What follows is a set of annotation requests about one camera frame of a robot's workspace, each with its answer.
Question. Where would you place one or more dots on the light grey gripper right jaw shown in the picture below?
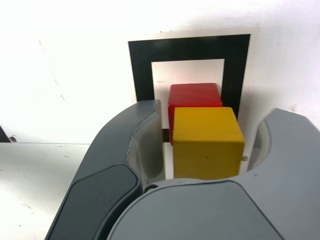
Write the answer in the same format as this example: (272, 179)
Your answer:
(205, 212)

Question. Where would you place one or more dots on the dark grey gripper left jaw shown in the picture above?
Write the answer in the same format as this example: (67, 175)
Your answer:
(100, 175)

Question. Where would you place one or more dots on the yellow cube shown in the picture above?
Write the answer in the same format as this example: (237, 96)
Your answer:
(207, 142)

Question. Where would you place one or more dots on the red cube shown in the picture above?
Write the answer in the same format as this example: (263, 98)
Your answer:
(195, 96)

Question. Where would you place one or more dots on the black tape square outline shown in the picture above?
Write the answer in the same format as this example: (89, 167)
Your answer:
(140, 75)

